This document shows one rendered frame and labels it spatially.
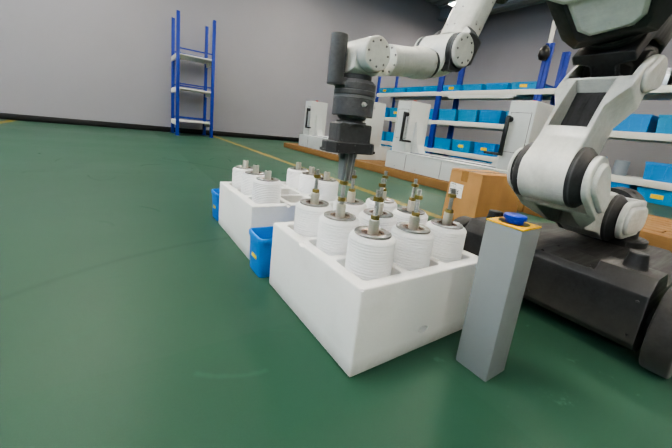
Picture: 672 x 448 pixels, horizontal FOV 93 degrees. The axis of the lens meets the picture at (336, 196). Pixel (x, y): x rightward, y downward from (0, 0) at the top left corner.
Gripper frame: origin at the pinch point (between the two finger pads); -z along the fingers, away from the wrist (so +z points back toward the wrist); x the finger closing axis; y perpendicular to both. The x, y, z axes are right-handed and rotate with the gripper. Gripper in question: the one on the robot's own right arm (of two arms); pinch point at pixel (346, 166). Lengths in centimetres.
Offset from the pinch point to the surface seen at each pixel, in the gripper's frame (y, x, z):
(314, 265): 4.2, 7.4, -21.1
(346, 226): 4.6, 0.9, -12.5
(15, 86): -600, 228, 14
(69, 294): -26, 55, -36
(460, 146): -350, -435, -3
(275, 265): -15.1, 9.5, -29.7
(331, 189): -40.9, -18.7, -14.4
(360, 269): 14.6, 2.6, -17.8
